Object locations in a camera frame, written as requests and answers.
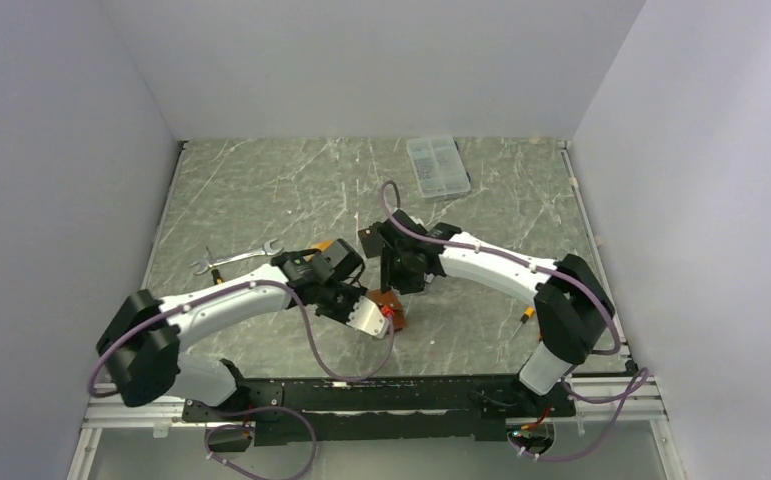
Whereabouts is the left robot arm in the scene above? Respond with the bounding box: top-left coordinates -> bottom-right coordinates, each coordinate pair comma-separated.
97,239 -> 389,420

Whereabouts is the clear plastic screw box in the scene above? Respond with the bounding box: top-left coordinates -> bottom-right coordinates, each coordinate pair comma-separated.
406,136 -> 471,201

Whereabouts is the black card stack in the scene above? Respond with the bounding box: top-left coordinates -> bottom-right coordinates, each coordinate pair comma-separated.
357,222 -> 384,259

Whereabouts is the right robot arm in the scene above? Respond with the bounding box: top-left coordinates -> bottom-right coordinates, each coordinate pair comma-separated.
371,210 -> 617,415

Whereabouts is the brown leather card holder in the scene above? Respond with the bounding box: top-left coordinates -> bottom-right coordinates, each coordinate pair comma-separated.
367,290 -> 407,332

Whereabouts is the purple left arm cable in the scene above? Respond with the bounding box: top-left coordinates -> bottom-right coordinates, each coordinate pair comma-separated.
88,279 -> 396,480

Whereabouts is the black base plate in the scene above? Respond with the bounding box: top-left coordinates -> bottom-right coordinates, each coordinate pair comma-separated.
182,374 -> 576,446

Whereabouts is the gold card stack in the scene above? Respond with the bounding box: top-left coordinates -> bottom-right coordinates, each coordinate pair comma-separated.
311,240 -> 333,252

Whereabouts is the silver open-end wrench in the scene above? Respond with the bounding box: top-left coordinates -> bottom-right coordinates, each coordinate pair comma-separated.
190,238 -> 284,276

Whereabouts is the yellow black screwdriver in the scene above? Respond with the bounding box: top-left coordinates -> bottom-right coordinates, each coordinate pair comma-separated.
206,247 -> 224,285

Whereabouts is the orange handled tool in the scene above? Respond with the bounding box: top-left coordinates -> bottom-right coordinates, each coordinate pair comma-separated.
519,306 -> 536,324

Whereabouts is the aluminium frame rail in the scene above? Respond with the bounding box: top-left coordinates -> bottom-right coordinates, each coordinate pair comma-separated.
66,377 -> 688,480

